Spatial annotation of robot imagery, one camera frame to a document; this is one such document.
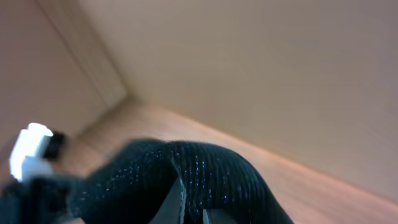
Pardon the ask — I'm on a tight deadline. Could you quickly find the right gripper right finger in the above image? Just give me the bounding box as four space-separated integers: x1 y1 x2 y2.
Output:
203 209 238 224

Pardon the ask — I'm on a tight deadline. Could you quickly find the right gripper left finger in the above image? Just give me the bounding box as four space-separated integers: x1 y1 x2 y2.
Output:
149 179 187 224

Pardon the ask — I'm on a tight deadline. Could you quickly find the black knit sweater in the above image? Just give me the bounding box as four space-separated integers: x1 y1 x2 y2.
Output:
1 139 291 223

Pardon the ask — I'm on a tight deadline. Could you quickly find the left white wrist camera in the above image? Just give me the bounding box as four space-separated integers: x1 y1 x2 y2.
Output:
9 123 67 182

